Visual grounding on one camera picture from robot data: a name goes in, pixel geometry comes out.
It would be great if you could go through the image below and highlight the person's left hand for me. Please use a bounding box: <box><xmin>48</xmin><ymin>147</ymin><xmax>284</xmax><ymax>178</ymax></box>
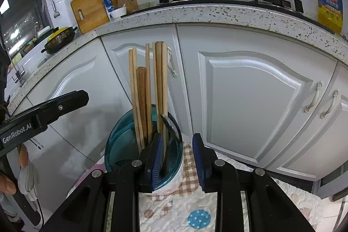
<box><xmin>0</xmin><ymin>144</ymin><xmax>29</xmax><ymax>196</ymax></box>

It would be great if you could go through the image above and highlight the white cabinet door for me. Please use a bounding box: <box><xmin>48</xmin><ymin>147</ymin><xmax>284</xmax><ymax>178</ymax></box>
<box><xmin>277</xmin><ymin>61</ymin><xmax>348</xmax><ymax>181</ymax></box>
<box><xmin>100</xmin><ymin>24</ymin><xmax>192</xmax><ymax>147</ymax></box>
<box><xmin>177</xmin><ymin>24</ymin><xmax>339</xmax><ymax>170</ymax></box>
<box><xmin>8</xmin><ymin>36</ymin><xmax>134</xmax><ymax>170</ymax></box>

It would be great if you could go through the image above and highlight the black gas stove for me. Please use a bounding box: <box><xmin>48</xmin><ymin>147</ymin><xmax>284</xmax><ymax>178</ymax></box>
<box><xmin>121</xmin><ymin>0</ymin><xmax>335</xmax><ymax>31</ymax></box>

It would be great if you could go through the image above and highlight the wooden chopstick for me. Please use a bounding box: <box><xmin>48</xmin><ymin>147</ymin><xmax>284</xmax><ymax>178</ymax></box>
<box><xmin>162</xmin><ymin>42</ymin><xmax>169</xmax><ymax>175</ymax></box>

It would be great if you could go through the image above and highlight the wooden cutting board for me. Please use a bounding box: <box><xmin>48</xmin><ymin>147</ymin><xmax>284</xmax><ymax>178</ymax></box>
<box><xmin>70</xmin><ymin>0</ymin><xmax>119</xmax><ymax>34</ymax></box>

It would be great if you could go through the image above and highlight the bundle of wooden chopsticks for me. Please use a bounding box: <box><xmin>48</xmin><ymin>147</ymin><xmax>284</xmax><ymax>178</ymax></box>
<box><xmin>128</xmin><ymin>42</ymin><xmax>164</xmax><ymax>151</ymax></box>

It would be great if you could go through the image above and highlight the small white bowl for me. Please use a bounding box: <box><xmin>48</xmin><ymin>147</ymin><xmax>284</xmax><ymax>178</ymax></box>
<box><xmin>110</xmin><ymin>4</ymin><xmax>128</xmax><ymax>19</ymax></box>

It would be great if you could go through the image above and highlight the speckled stone countertop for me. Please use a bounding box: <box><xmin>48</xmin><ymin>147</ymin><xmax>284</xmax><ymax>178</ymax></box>
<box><xmin>5</xmin><ymin>2</ymin><xmax>348</xmax><ymax>110</ymax></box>

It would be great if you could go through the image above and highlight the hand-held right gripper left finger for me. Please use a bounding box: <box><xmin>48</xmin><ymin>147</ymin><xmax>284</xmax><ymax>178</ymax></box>
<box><xmin>47</xmin><ymin>133</ymin><xmax>165</xmax><ymax>232</ymax></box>

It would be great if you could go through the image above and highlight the blue transparent utensil cup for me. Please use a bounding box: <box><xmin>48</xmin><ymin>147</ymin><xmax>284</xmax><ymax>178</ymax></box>
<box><xmin>105</xmin><ymin>104</ymin><xmax>184</xmax><ymax>195</ymax></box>

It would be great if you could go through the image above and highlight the blue and white carton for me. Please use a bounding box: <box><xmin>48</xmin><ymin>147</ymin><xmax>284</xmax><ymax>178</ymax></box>
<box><xmin>102</xmin><ymin>0</ymin><xmax>115</xmax><ymax>21</ymax></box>

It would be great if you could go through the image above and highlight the brown wooden spatula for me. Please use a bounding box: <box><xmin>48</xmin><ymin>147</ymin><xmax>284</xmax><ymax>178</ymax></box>
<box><xmin>137</xmin><ymin>67</ymin><xmax>149</xmax><ymax>146</ymax></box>

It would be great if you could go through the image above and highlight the white cloth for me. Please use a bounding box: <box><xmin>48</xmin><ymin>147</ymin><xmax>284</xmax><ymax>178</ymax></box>
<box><xmin>17</xmin><ymin>164</ymin><xmax>39</xmax><ymax>203</ymax></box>

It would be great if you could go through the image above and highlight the patterned quilt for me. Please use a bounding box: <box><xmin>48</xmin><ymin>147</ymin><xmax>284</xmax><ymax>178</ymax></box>
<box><xmin>82</xmin><ymin>137</ymin><xmax>324</xmax><ymax>232</ymax></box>

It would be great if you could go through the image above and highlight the kitchen window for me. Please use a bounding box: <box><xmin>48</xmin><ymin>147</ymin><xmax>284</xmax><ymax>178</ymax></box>
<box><xmin>0</xmin><ymin>0</ymin><xmax>52</xmax><ymax>58</ymax></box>

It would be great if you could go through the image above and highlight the silver cabinet handle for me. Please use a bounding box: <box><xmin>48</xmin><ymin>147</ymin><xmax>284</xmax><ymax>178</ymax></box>
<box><xmin>166</xmin><ymin>48</ymin><xmax>177</xmax><ymax>77</ymax></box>
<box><xmin>320</xmin><ymin>89</ymin><xmax>339</xmax><ymax>119</ymax></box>
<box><xmin>304</xmin><ymin>81</ymin><xmax>323</xmax><ymax>113</ymax></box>
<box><xmin>28</xmin><ymin>137</ymin><xmax>43</xmax><ymax>150</ymax></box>

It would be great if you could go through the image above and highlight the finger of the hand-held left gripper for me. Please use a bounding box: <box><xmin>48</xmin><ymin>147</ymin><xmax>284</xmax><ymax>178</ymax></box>
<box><xmin>5</xmin><ymin>90</ymin><xmax>90</xmax><ymax>126</ymax></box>

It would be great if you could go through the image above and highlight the yellow and black pan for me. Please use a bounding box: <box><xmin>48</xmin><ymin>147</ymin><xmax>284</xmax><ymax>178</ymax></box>
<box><xmin>41</xmin><ymin>26</ymin><xmax>78</xmax><ymax>55</ymax></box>

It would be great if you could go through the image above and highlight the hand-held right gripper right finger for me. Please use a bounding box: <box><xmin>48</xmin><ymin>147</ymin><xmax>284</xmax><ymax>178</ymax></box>
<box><xmin>192</xmin><ymin>133</ymin><xmax>316</xmax><ymax>232</ymax></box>

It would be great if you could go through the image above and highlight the yellow cooking oil bottle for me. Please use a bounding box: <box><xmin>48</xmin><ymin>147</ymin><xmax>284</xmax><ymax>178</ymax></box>
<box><xmin>317</xmin><ymin>0</ymin><xmax>343</xmax><ymax>34</ymax></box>

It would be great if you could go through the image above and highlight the black plastic spoon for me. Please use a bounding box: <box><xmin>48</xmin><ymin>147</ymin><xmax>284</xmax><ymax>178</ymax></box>
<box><xmin>160</xmin><ymin>114</ymin><xmax>181</xmax><ymax>177</ymax></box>

